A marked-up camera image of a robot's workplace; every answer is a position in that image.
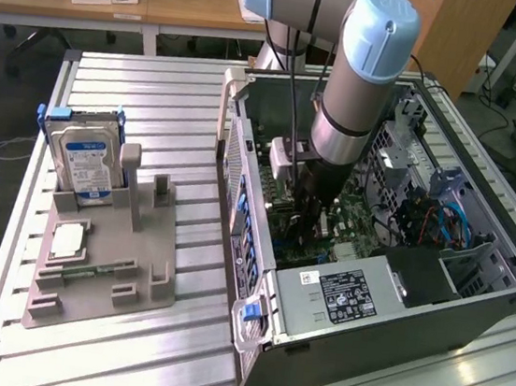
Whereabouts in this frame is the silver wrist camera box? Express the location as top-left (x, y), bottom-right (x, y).
top-left (266, 136), bottom-right (315, 186)

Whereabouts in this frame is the wooden cabinet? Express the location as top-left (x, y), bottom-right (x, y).
top-left (404, 0), bottom-right (516, 107)

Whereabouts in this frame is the wooden desk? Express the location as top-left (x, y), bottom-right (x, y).
top-left (0, 0), bottom-right (282, 72)

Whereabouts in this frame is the red and black wire bundle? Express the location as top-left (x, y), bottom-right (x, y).
top-left (396, 195), bottom-right (449, 252)

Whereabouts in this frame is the grey power supply unit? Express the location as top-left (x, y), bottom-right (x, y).
top-left (268, 245), bottom-right (413, 350)

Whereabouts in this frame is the blue wire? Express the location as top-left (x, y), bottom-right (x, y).
top-left (437, 201), bottom-right (477, 252)

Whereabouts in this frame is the grey plastic parts rack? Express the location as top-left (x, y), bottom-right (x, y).
top-left (19, 131), bottom-right (194, 348)

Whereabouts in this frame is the open grey PC case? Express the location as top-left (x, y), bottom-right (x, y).
top-left (185, 47), bottom-right (516, 386)

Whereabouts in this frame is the hard disk in blue caddy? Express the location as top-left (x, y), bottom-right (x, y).
top-left (25, 97), bottom-right (131, 209)

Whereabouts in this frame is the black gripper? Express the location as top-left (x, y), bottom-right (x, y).
top-left (290, 155), bottom-right (356, 228)

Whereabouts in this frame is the green motherboard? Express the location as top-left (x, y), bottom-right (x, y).
top-left (239, 122), bottom-right (397, 279)

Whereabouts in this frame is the blue case release latch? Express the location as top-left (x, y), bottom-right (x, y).
top-left (240, 301), bottom-right (265, 327)

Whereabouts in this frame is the silver CPU chip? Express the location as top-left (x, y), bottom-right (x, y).
top-left (50, 222), bottom-right (87, 262)

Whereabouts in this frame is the black plastic shroud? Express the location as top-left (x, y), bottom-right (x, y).
top-left (375, 240), bottom-right (466, 316)

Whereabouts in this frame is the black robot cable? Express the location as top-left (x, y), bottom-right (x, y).
top-left (270, 0), bottom-right (325, 194)

